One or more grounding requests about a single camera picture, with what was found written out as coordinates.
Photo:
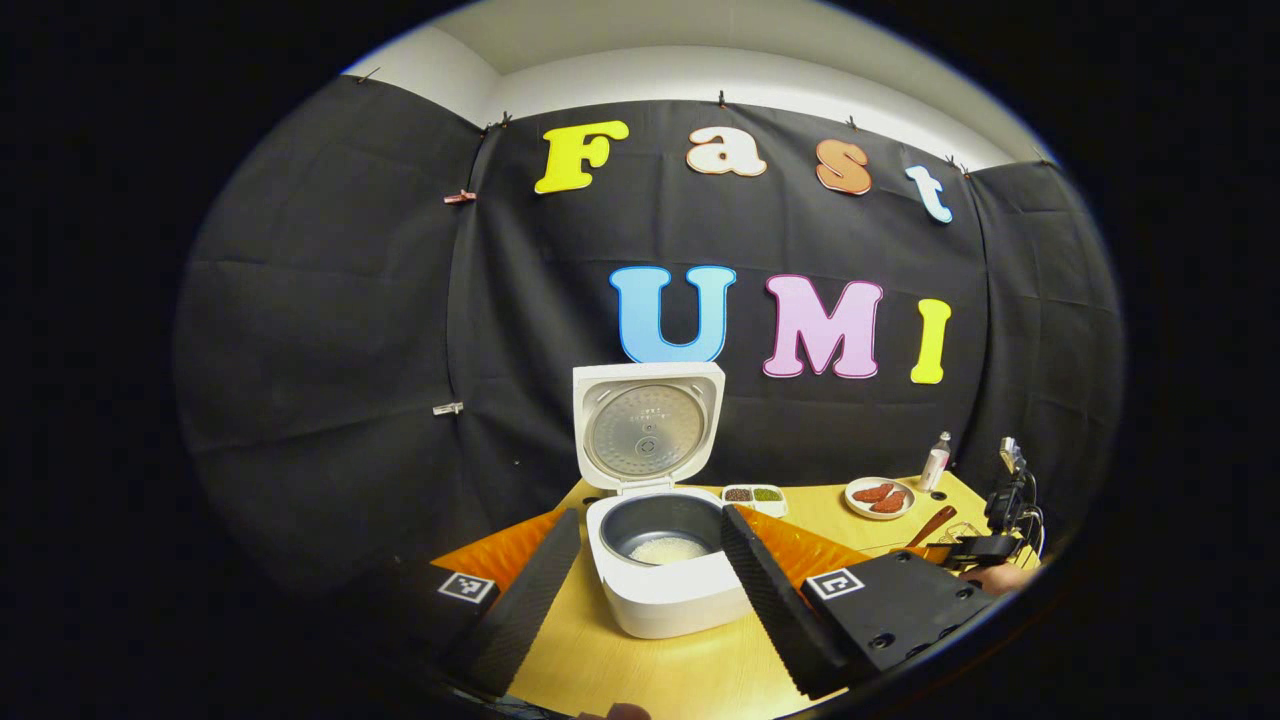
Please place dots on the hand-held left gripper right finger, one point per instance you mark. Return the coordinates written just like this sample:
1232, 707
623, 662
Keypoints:
770, 610

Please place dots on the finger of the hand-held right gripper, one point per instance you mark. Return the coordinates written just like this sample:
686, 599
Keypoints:
985, 550

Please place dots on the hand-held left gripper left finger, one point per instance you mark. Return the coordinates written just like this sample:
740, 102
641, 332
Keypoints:
525, 610

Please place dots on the brown wooden spoon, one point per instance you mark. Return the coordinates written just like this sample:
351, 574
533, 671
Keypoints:
932, 525

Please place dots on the white rice cooker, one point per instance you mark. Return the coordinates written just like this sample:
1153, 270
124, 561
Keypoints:
645, 430

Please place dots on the small bottle with pink label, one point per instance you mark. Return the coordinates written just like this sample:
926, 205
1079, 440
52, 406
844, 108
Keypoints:
935, 468

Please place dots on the brown meat piece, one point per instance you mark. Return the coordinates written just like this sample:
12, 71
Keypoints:
890, 503
872, 493

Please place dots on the white divided grain dish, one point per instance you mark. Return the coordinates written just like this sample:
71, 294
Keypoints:
755, 495

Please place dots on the white round plate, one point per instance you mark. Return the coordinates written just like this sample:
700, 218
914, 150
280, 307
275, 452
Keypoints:
858, 505

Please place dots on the silver cloth clip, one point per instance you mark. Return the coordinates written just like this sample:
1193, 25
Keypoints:
448, 408

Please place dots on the pink cloth clip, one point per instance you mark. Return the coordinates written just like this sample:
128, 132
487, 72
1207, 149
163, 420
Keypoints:
460, 197

